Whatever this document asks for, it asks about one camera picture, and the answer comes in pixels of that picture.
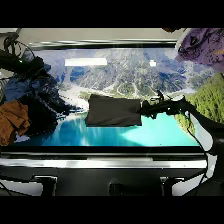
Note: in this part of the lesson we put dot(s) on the blue garment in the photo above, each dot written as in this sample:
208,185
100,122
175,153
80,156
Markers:
18,89

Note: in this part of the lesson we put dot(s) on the black garment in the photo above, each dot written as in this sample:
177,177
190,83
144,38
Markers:
46,103

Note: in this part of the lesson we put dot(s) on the dark grey garment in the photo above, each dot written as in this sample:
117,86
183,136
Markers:
111,111

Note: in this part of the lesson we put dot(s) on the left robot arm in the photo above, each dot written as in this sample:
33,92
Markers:
13,63

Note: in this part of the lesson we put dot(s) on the silver frame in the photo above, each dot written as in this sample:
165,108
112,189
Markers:
110,163

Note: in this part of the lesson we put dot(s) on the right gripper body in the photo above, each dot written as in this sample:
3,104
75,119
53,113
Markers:
158,107

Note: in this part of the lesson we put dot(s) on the purple patterned garment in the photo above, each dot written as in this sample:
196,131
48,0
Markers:
203,45

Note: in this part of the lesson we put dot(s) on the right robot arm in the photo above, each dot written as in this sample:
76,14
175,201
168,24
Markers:
203,124

